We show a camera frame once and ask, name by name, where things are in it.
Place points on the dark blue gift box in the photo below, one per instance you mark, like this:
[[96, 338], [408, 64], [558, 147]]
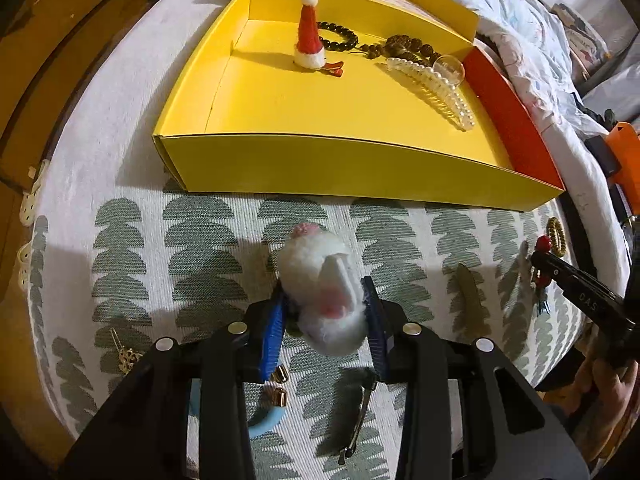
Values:
[[602, 155]]

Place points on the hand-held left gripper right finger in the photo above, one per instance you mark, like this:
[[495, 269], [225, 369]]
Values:
[[377, 330]]

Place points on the pearl hair claw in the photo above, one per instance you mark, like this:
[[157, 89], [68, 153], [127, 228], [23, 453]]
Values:
[[430, 80]]

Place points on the orange plastic basket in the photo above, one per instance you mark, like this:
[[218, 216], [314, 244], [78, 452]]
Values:
[[625, 155]]

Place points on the white perforated slipper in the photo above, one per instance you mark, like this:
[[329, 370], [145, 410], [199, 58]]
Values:
[[22, 265], [30, 205]]

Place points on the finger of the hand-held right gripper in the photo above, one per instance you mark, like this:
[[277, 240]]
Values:
[[555, 266]]

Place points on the white bunny plush hair clip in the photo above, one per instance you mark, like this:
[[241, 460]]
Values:
[[320, 265]]

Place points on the printed pillow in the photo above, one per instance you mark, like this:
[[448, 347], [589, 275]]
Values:
[[580, 35]]

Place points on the black hair clip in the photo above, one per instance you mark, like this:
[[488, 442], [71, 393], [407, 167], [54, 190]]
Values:
[[360, 412]]

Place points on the yellow cardboard box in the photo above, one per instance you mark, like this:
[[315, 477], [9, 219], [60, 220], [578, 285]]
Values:
[[300, 105]]

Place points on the gold rhinestone brooch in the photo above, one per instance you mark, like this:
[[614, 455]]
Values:
[[125, 355]]

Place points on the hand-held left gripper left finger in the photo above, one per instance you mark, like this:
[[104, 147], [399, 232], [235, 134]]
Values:
[[272, 330]]

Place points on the person's right hand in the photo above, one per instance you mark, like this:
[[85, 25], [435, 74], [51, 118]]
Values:
[[610, 395]]

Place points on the santa hat hair clip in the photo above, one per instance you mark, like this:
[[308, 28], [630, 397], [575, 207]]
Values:
[[307, 30]]

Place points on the wooden wardrobe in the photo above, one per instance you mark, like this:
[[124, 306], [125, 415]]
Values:
[[50, 60]]

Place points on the red bead hair clip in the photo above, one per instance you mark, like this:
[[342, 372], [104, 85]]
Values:
[[542, 245]]

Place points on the light blue printed quilt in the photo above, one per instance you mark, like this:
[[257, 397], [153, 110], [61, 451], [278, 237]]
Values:
[[525, 35]]

